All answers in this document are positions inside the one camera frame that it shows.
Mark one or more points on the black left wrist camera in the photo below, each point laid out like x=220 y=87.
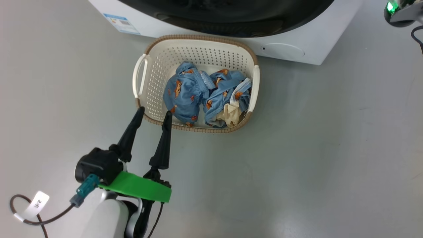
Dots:
x=99 y=165

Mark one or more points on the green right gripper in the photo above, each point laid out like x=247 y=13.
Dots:
x=404 y=15

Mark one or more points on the white front-load washing machine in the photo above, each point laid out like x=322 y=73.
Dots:
x=330 y=36

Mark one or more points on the round white filter cover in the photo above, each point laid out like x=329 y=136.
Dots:
x=284 y=52

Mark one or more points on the cream perforated laundry basket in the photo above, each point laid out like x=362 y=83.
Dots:
x=205 y=49

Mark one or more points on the blue printed ribbed-waist pants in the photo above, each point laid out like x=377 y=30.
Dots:
x=185 y=96

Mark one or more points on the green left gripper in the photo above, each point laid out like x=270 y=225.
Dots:
x=142 y=190

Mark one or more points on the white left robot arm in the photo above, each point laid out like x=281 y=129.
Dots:
x=105 y=218

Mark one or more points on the blue energy label sticker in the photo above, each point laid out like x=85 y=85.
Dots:
x=122 y=23

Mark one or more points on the cream cloth garment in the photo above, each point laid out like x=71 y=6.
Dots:
x=231 y=114

